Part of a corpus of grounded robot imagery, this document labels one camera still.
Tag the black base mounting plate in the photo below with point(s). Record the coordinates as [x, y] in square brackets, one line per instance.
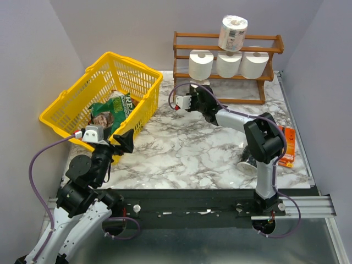
[192, 198]

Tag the yellow plastic shopping basket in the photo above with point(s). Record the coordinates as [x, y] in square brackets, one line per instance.
[70, 112]

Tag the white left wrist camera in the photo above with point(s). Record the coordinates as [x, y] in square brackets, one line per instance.
[93, 134]

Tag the white paper roll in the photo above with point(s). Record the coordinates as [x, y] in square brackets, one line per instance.
[253, 64]
[200, 64]
[227, 63]

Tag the plastic pinkish paper roll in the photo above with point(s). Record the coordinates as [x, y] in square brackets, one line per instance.
[232, 33]

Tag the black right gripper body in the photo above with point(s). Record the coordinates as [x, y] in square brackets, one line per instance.
[195, 106]

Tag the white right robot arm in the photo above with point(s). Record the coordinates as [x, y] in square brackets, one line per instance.
[265, 140]

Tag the aluminium rail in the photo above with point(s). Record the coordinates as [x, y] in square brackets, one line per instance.
[298, 207]

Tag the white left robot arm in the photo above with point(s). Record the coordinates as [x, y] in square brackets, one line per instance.
[79, 207]

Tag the orange snack packet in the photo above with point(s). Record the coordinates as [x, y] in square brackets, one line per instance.
[288, 159]

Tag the wooden two-tier shelf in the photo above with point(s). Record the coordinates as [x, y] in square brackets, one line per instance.
[236, 89]

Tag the black roll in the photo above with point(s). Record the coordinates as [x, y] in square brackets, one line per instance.
[202, 82]
[247, 163]

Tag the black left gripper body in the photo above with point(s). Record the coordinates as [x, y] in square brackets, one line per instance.
[106, 151]

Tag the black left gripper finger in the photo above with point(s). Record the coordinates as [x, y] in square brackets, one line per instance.
[119, 140]
[126, 141]

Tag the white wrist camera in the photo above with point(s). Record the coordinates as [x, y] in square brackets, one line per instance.
[93, 134]
[187, 102]

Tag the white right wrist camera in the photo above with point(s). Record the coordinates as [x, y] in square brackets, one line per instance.
[187, 102]

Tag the green snack bag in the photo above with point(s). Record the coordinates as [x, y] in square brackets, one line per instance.
[112, 113]

